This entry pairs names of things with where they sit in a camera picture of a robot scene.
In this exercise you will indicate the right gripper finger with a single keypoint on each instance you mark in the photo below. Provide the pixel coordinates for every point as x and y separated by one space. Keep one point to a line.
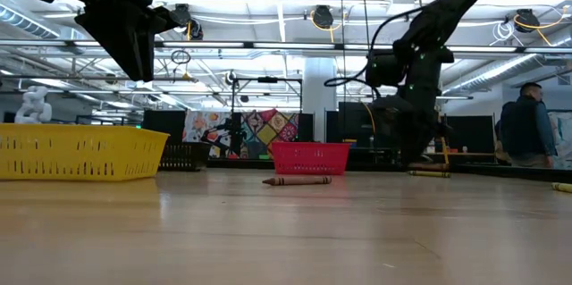
424 137
393 119

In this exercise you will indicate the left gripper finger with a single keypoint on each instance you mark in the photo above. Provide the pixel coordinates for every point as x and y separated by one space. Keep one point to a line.
129 39

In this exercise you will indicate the yellow-green crayon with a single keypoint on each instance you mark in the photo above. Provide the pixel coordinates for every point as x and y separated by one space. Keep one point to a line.
563 187
429 167
429 173

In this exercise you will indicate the dark cabinet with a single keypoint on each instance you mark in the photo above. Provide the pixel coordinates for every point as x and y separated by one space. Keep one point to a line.
348 128

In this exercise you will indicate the white column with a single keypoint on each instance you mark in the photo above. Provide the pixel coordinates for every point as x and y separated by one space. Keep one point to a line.
319 97

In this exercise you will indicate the black panel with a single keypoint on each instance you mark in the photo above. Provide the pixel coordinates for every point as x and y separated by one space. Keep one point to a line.
163 126

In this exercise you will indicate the grey horizontal pipe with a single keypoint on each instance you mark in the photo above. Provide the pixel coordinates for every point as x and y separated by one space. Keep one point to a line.
44 78

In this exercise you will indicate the red plastic basket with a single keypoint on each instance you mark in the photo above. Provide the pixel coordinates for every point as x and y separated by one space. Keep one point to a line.
308 160

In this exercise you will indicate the person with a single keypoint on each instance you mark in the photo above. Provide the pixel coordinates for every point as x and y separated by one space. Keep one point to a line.
525 133

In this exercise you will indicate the brown crayon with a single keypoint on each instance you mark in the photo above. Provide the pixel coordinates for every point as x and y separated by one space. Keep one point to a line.
299 181

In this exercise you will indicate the long light bar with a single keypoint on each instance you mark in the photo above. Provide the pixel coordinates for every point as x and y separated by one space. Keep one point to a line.
246 45

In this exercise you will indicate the white robot figure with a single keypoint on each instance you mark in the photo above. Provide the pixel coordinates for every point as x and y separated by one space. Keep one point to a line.
33 106

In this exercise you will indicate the colourful patchwork cloth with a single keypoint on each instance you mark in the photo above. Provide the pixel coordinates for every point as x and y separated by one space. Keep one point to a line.
268 133

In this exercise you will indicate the yellow plastic basket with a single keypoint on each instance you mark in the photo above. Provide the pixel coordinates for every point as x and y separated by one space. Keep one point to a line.
67 151

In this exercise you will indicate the black plastic basket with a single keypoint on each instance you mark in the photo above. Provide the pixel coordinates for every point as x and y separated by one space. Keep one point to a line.
183 157

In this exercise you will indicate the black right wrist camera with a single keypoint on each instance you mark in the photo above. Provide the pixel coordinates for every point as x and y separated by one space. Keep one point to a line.
384 69

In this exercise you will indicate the silver ceiling duct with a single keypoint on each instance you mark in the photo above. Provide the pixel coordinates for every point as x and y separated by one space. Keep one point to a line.
496 70
22 19

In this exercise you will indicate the black stand frame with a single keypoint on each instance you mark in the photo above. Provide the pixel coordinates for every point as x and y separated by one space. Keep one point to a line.
267 79

